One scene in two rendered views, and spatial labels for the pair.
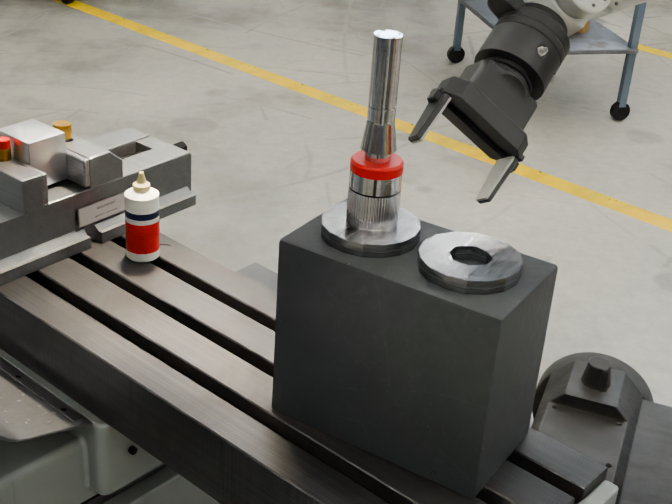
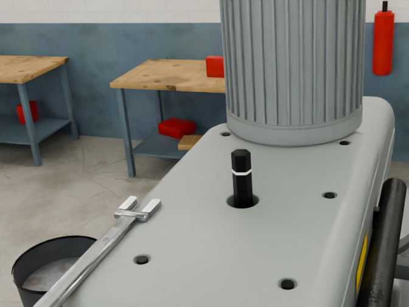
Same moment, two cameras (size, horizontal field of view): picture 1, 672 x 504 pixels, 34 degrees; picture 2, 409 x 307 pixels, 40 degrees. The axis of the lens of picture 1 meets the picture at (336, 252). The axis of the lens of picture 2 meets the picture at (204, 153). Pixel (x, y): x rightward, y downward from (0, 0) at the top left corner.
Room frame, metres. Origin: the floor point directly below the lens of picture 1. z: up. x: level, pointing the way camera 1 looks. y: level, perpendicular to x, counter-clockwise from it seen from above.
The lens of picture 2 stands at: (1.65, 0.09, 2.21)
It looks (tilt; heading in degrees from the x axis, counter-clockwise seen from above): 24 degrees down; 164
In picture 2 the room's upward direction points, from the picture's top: 5 degrees counter-clockwise
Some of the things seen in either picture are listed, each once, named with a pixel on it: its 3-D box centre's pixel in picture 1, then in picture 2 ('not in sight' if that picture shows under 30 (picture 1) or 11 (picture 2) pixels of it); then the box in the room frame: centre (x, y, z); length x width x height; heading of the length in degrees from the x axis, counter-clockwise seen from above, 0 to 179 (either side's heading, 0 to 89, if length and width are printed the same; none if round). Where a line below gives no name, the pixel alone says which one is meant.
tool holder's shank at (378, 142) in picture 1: (382, 98); not in sight; (0.88, -0.03, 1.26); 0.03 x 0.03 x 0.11
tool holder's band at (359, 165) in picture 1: (376, 163); not in sight; (0.88, -0.03, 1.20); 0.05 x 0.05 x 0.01
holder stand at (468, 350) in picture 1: (409, 334); not in sight; (0.86, -0.07, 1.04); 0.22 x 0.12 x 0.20; 59
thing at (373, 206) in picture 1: (374, 195); not in sight; (0.88, -0.03, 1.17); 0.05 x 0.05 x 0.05
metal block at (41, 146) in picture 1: (32, 154); not in sight; (1.19, 0.37, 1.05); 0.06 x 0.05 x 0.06; 53
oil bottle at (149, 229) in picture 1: (142, 214); not in sight; (1.15, 0.23, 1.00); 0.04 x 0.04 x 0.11
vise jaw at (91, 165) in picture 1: (71, 153); not in sight; (1.23, 0.33, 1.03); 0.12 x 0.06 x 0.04; 53
